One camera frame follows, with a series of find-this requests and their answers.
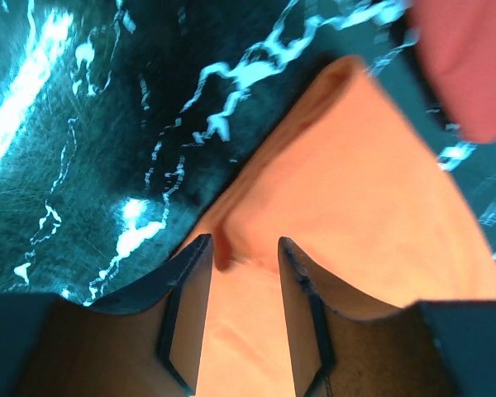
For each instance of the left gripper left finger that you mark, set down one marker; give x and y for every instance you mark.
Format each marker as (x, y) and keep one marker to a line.
(153, 329)

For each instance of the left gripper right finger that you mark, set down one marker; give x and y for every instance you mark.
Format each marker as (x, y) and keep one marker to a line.
(342, 341)

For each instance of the orange t shirt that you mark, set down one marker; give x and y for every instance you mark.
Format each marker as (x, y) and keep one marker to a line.
(346, 178)

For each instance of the black marble pattern mat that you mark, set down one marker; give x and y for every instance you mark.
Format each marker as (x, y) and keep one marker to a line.
(120, 121)

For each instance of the folded red t shirt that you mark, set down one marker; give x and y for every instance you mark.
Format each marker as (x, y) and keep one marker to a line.
(457, 53)

